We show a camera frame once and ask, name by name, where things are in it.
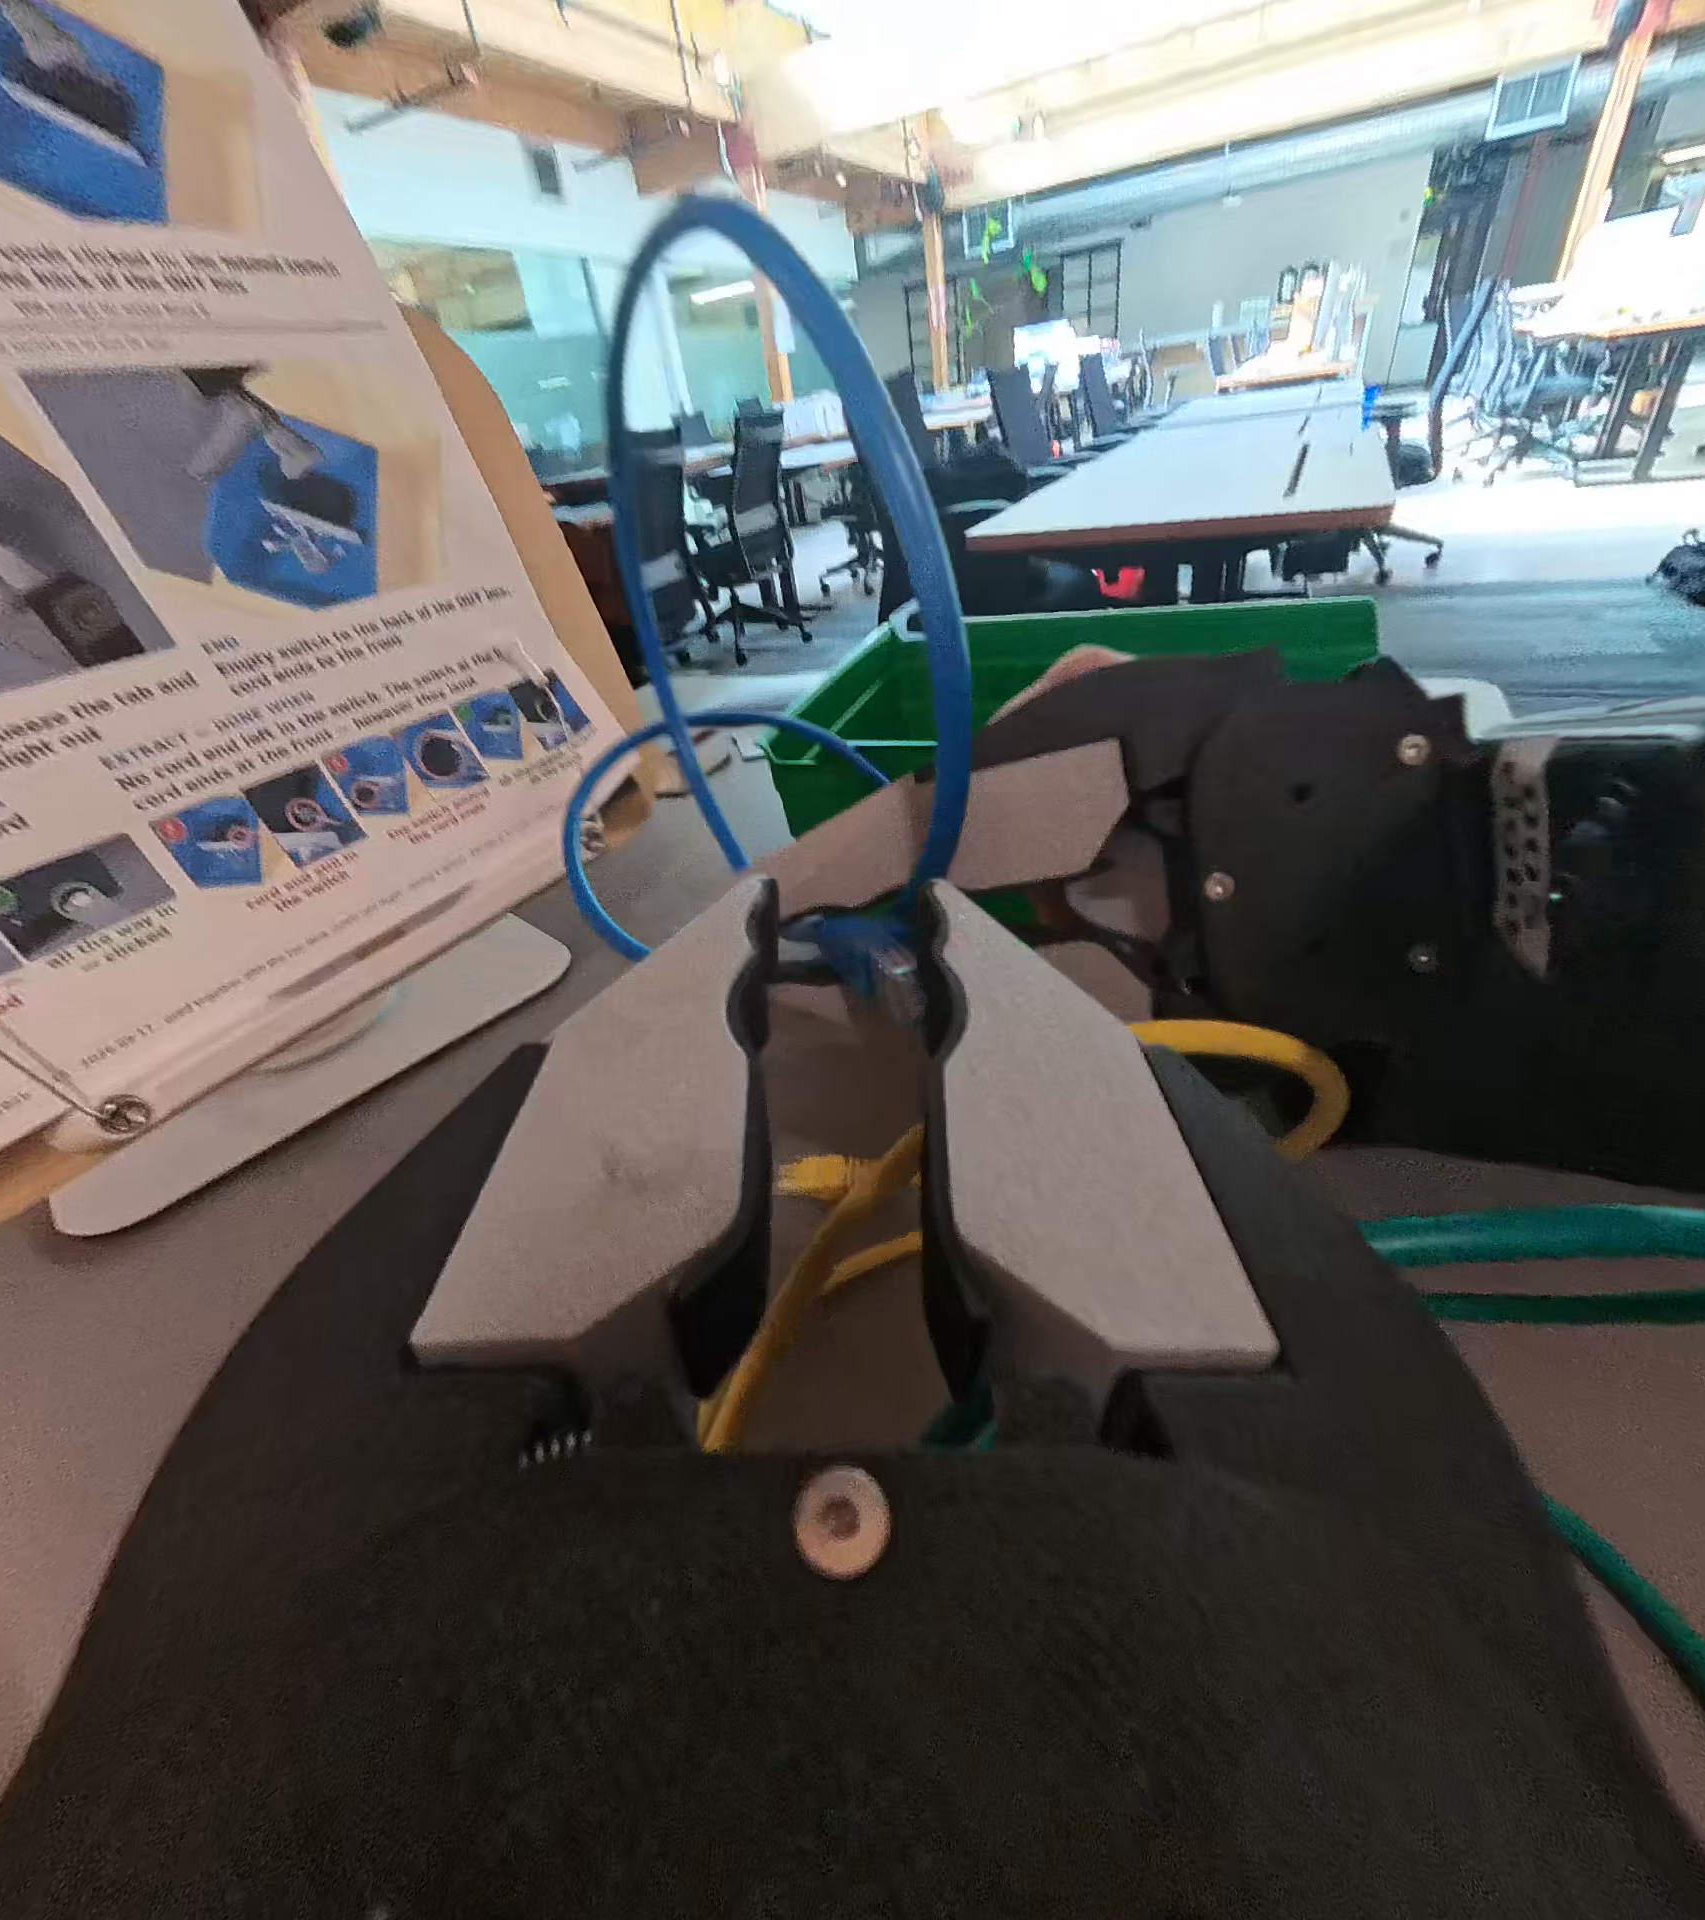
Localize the green plastic bin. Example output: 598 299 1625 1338
767 599 1378 933

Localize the instruction sheet on stand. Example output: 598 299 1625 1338
0 301 674 1256

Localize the white display stand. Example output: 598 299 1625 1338
47 912 577 1238

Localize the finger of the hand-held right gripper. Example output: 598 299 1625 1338
761 739 1131 918

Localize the white office table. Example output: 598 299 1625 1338
965 383 1398 603

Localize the printed instruction sheet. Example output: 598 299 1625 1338
0 0 632 1202

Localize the blue ethernet cable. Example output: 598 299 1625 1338
563 197 978 1039

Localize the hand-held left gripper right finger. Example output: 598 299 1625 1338
919 880 1280 1411

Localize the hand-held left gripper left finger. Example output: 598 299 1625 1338
413 878 782 1398

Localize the green ethernet cable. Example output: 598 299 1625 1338
919 1207 1705 1838

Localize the black office chair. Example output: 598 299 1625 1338
690 407 818 666
610 428 715 674

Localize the person's right hand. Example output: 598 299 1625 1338
1010 646 1176 977

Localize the yellow ethernet cable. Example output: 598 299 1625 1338
698 1020 1352 1455

